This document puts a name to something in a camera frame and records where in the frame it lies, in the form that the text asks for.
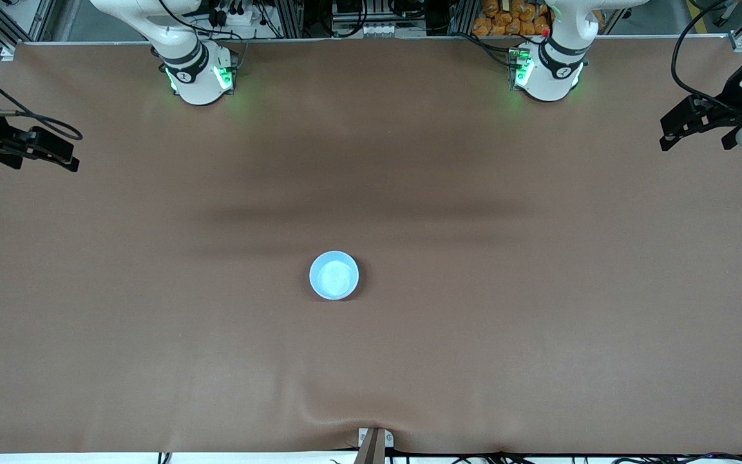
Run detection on blue bowl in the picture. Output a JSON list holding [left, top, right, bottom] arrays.
[[309, 251, 359, 301]]

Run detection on orange packaged snacks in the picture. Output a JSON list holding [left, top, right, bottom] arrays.
[[472, 0, 553, 37]]

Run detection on white power strip with plugs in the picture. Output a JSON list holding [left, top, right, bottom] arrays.
[[207, 0, 262, 27]]

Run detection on white socket strip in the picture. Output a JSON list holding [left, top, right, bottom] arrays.
[[358, 23, 427, 38]]

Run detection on black electronics box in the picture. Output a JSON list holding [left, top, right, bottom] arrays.
[[332, 0, 399, 21]]

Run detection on brown table mat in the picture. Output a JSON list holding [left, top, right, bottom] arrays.
[[0, 37, 742, 456]]

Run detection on aluminium frame post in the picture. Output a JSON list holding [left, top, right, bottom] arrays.
[[446, 0, 478, 38], [274, 0, 304, 39]]

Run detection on grey metal table bracket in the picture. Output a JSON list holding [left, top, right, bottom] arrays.
[[357, 427, 395, 449]]

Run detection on brown camera post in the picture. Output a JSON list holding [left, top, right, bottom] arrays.
[[354, 429, 386, 464]]

